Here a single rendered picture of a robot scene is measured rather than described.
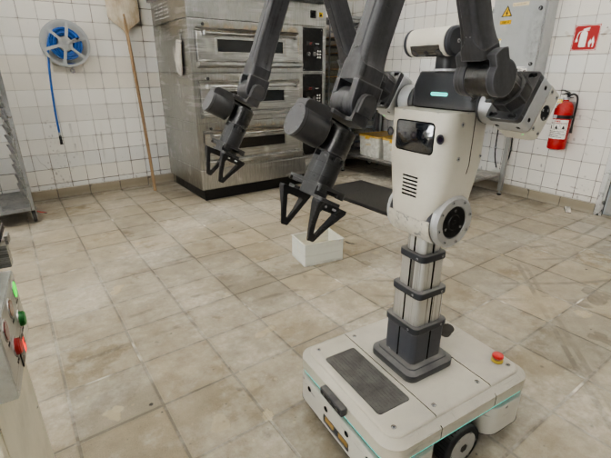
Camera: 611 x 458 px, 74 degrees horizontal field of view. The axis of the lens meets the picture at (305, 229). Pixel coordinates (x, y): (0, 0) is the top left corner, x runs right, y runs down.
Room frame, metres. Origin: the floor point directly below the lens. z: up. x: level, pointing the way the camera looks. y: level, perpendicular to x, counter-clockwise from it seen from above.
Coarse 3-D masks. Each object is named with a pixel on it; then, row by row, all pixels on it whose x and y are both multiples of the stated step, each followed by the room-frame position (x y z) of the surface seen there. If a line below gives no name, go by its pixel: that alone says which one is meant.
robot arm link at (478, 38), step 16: (464, 0) 0.89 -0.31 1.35; (480, 0) 0.88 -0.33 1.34; (464, 16) 0.90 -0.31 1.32; (480, 16) 0.89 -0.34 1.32; (464, 32) 0.91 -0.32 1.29; (480, 32) 0.89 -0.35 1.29; (464, 48) 0.92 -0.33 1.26; (480, 48) 0.89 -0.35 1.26; (496, 48) 0.89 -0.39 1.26; (464, 64) 0.94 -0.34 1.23; (496, 64) 0.88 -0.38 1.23; (512, 64) 0.90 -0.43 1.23; (496, 80) 0.88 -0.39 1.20; (512, 80) 0.91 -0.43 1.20; (496, 96) 0.89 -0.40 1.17
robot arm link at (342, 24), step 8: (328, 0) 1.26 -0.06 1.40; (336, 0) 1.26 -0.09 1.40; (344, 0) 1.27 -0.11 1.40; (328, 8) 1.27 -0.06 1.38; (336, 8) 1.26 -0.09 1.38; (344, 8) 1.27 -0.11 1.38; (328, 16) 1.29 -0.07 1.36; (336, 16) 1.26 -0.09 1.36; (344, 16) 1.27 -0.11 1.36; (336, 24) 1.27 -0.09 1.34; (344, 24) 1.27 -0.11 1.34; (352, 24) 1.29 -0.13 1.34; (336, 32) 1.28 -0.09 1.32; (344, 32) 1.27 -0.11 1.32; (352, 32) 1.29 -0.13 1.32; (336, 40) 1.30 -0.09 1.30; (344, 40) 1.27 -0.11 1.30; (352, 40) 1.29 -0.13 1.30; (344, 48) 1.28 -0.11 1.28; (344, 56) 1.30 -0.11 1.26
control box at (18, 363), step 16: (0, 272) 0.73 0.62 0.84; (0, 288) 0.67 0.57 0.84; (16, 288) 0.74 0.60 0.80; (0, 304) 0.61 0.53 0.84; (16, 304) 0.70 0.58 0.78; (0, 320) 0.57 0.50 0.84; (16, 320) 0.67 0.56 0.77; (0, 336) 0.54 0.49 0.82; (16, 336) 0.63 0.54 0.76; (0, 352) 0.54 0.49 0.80; (0, 368) 0.53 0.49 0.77; (16, 368) 0.57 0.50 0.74; (0, 384) 0.53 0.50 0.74; (16, 384) 0.54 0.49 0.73; (0, 400) 0.53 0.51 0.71
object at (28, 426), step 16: (32, 384) 0.77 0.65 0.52; (16, 400) 0.62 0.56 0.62; (32, 400) 0.72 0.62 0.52; (0, 416) 0.51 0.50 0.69; (16, 416) 0.59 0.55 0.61; (32, 416) 0.68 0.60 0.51; (0, 432) 0.50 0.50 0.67; (16, 432) 0.56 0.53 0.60; (32, 432) 0.65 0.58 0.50; (0, 448) 0.48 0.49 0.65; (16, 448) 0.54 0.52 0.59; (32, 448) 0.61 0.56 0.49; (48, 448) 0.73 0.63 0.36
